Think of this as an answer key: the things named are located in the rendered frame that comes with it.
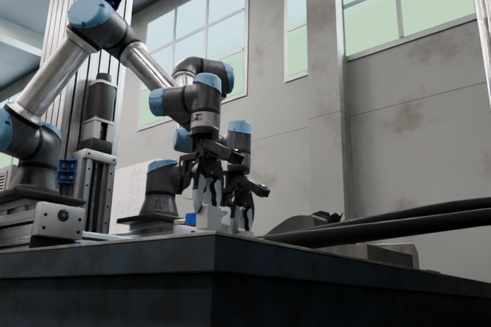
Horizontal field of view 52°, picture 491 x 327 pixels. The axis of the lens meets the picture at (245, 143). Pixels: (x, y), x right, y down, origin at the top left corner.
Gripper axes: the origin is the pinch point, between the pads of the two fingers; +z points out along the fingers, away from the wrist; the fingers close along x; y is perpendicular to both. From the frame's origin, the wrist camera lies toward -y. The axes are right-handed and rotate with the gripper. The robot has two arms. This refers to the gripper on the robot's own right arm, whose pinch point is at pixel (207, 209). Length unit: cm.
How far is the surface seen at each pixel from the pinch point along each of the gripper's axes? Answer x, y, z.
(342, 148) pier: -249, 90, -96
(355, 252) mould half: -10.1, -33.0, 10.6
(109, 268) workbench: 52, -33, 18
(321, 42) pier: -249, 105, -192
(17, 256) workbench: 52, -13, 16
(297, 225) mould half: -10.1, -18.7, 3.7
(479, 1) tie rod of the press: -22, -61, -46
